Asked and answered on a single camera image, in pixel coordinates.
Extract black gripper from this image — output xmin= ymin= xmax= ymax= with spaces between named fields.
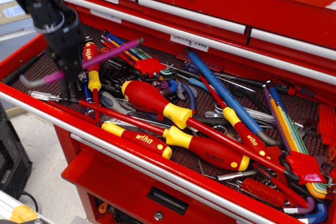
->
xmin=35 ymin=7 xmax=85 ymax=82

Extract violet Allen key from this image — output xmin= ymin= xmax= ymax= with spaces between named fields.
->
xmin=19 ymin=37 xmax=144 ymax=88

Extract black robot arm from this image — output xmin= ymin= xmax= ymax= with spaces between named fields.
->
xmin=15 ymin=0 xmax=85 ymax=81

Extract rainbow hex key set left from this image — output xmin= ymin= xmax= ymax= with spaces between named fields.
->
xmin=101 ymin=30 xmax=175 ymax=80

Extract rainbow hex key set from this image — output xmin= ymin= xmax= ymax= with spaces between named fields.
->
xmin=262 ymin=80 xmax=332 ymax=200
xmin=101 ymin=30 xmax=175 ymax=80

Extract large blue Allen key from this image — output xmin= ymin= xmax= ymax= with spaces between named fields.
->
xmin=185 ymin=48 xmax=283 ymax=146

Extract rainbow hex key set right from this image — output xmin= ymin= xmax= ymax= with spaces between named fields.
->
xmin=262 ymin=80 xmax=332 ymax=200

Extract blue holder black hex keys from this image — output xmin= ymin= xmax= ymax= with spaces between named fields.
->
xmin=60 ymin=79 xmax=81 ymax=101

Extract small red yellow Wiha screwdriver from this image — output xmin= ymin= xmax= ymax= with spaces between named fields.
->
xmin=82 ymin=41 xmax=102 ymax=126

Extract big red yellow screwdriver upper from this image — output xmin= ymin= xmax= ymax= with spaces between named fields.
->
xmin=121 ymin=80 xmax=299 ymax=181

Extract big red yellow screwdriver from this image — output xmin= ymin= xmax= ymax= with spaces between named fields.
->
xmin=121 ymin=80 xmax=299 ymax=181
xmin=78 ymin=100 xmax=250 ymax=171

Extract front red yellow Wiha screwdriver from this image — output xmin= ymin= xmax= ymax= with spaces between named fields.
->
xmin=47 ymin=101 xmax=172 ymax=159

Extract black box on floor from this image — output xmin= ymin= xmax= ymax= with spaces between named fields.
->
xmin=1 ymin=107 xmax=33 ymax=199

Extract white cutting tools label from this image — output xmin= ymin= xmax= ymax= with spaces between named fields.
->
xmin=170 ymin=35 xmax=209 ymax=52

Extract red tool chest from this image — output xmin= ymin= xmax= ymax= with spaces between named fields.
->
xmin=1 ymin=0 xmax=335 ymax=223

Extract big red yellow screwdriver lower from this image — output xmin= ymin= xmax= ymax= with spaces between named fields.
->
xmin=78 ymin=100 xmax=250 ymax=171

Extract right red yellow Wiha screwdriver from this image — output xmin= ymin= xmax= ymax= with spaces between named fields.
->
xmin=199 ymin=75 xmax=270 ymax=159

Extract silver socket extension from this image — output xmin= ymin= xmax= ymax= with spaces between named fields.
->
xmin=216 ymin=170 xmax=257 ymax=182

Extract red bit holder bar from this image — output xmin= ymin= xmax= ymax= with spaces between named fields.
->
xmin=241 ymin=178 xmax=287 ymax=207

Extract red plastic comb holder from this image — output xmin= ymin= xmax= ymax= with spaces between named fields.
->
xmin=318 ymin=104 xmax=335 ymax=161

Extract clear handle screwdriver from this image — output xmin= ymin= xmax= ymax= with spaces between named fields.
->
xmin=28 ymin=90 xmax=66 ymax=102

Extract blue handled pliers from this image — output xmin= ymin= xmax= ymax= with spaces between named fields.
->
xmin=181 ymin=78 xmax=208 ymax=114

